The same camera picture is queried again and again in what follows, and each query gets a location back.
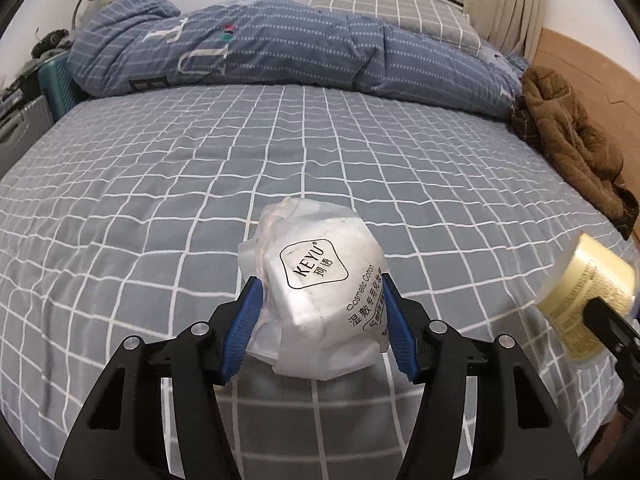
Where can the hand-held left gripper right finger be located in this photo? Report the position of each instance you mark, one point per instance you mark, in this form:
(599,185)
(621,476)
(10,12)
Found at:
(400,330)

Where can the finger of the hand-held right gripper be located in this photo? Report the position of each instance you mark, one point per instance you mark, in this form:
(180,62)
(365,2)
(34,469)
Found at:
(615,330)

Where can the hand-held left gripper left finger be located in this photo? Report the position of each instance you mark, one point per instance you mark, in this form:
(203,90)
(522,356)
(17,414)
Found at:
(245,325)

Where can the yellow round container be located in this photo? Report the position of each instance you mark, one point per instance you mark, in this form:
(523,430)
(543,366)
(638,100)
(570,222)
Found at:
(575,285)

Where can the white cotton pad bag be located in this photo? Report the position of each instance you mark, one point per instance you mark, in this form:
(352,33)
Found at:
(320,280)

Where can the bed with grey checked sheet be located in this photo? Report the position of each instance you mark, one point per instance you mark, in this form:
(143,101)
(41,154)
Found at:
(150,210)

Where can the brown quilted jacket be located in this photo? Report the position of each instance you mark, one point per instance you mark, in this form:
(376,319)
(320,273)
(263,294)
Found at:
(565,130)

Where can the wooden headboard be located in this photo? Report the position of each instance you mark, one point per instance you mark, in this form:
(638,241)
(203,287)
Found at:
(590,70)

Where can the blue striped quilt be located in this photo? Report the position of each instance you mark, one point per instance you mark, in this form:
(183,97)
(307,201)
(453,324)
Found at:
(300,45)

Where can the grey suitcase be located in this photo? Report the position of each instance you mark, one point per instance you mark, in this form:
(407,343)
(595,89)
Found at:
(20,125)

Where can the teal suitcase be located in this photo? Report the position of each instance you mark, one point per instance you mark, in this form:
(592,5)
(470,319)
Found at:
(57,87)

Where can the grey checked pillow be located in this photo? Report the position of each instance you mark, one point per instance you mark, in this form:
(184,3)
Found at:
(400,5)

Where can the dark round object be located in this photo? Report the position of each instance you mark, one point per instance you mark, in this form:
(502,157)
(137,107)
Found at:
(50,40)

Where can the beige curtain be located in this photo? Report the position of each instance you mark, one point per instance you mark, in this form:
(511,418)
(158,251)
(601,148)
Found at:
(505,0)

